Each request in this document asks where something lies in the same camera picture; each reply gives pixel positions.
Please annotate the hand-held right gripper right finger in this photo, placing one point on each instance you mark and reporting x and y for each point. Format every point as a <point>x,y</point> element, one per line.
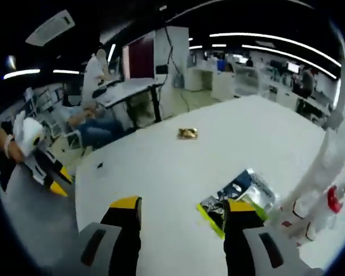
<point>241,230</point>

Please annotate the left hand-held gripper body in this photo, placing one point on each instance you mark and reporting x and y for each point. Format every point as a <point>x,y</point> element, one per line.
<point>30,132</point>

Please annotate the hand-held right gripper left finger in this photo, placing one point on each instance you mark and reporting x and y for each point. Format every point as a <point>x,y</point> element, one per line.
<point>123,230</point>

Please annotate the black green foil packet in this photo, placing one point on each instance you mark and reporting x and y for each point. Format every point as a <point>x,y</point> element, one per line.
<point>247,184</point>

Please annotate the white skincare tube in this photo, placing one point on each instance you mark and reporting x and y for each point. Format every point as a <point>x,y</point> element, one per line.
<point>313,172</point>

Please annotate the red-collared clear-capped skincare bottle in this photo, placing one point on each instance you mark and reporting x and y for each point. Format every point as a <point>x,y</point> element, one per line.
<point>335,201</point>

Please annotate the small gold wrapper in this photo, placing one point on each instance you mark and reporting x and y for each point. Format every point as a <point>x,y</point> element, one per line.
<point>187,133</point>

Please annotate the person's left hand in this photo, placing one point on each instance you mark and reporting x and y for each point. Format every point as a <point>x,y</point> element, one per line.
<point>16,153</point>

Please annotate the white wristband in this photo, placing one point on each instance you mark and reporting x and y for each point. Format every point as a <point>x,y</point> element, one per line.
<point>9,143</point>

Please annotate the clear plastic wrapper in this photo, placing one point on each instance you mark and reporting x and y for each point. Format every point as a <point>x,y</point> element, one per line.
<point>99,165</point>

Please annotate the ceiling air conditioner unit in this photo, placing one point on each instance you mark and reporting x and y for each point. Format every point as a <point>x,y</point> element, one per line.
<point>50,27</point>

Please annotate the dark red screen monitor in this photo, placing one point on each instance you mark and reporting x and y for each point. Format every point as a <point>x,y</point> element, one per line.
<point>139,57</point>

